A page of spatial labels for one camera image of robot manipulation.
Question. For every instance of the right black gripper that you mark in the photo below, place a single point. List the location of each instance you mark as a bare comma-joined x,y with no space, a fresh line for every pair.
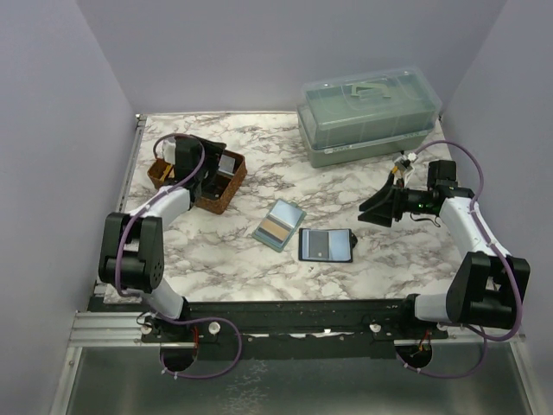
382,213

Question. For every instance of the aluminium frame rail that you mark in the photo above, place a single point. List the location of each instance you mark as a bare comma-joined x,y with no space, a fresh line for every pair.
103,290

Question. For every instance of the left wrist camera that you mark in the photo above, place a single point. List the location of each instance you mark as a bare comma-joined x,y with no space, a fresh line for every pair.
168,149

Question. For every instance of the yellow handled pliers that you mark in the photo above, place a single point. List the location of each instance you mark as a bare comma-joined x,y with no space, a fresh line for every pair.
400,178

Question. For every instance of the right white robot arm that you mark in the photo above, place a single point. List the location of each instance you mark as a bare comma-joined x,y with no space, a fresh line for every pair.
489,286

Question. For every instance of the gold cards in basket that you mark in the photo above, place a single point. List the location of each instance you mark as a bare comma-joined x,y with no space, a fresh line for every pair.
168,173

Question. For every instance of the black leather card holder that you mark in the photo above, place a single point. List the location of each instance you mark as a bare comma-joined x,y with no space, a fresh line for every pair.
326,246

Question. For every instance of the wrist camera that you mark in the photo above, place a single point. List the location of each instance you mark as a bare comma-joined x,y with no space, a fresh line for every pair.
404,166
168,149

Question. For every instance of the brown woven divided basket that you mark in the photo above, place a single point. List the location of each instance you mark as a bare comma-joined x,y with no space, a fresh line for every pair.
217,195

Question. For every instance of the black metal base rail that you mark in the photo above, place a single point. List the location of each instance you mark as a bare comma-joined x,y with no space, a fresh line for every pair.
221,331

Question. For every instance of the green plastic storage box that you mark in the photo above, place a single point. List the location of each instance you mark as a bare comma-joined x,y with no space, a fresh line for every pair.
366,115

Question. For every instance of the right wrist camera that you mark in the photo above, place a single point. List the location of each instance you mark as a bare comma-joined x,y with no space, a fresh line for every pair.
404,166

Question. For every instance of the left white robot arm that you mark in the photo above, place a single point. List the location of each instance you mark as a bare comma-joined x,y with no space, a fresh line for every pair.
132,250

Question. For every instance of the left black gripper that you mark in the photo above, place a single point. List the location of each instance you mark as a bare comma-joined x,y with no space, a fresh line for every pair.
212,151

